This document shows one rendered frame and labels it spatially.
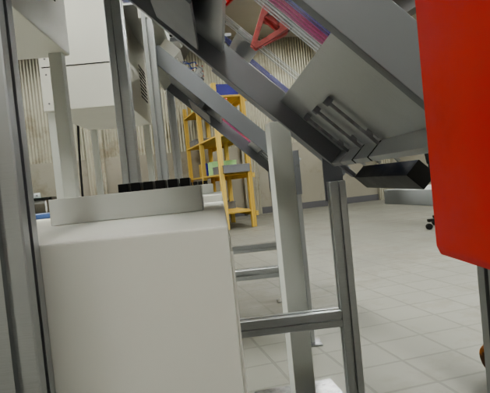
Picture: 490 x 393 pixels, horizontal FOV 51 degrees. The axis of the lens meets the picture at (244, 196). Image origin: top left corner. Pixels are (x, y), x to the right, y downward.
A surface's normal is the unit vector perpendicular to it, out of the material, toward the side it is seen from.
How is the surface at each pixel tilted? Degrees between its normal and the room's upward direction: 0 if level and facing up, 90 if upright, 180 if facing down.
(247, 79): 90
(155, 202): 90
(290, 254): 90
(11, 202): 90
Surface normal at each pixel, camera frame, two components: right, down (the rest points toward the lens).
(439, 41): -0.99, 0.10
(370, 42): 0.05, 0.03
